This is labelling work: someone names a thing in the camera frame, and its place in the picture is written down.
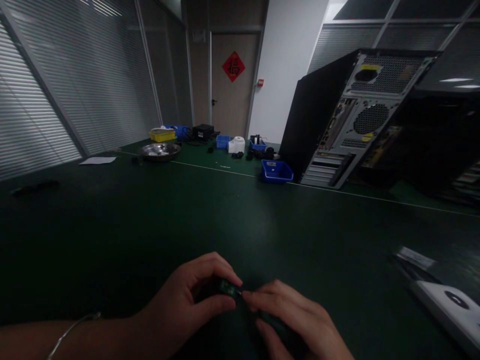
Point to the blue plastic bin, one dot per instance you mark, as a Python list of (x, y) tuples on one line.
[(222, 141), (257, 144), (179, 130)]

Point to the small green circuit board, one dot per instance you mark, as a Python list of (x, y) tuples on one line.
[(227, 286)]

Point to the group of black parts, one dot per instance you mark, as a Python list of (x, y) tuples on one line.
[(258, 153)]

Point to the black computer tower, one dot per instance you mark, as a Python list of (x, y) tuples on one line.
[(337, 123)]

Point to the yellow plastic bin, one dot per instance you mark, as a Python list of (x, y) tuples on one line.
[(162, 135)]

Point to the open computer case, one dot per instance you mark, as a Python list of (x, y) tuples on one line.
[(423, 150)]

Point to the metal bowl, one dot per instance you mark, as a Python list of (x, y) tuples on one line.
[(159, 151)]

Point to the wooden door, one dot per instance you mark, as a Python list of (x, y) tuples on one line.
[(232, 82)]

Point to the window blinds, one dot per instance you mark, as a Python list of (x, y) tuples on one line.
[(75, 86)]

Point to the white sheet of paper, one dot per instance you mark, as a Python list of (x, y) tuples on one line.
[(97, 160)]

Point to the red diamond door decoration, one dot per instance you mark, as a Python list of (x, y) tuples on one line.
[(233, 66)]

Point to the white plastic appliance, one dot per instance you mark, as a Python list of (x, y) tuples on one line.
[(236, 144)]

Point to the black power supply box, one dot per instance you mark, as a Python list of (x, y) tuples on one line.
[(203, 133)]

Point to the red fire alarm box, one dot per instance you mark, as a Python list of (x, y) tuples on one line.
[(260, 82)]

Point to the white flat device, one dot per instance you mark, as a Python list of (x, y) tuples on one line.
[(450, 303)]

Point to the person's right hand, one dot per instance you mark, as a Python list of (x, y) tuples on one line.
[(300, 322)]

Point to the person's left hand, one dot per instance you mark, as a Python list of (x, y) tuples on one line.
[(176, 300)]

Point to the blue bin with white label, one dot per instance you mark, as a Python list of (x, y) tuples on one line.
[(276, 171)]

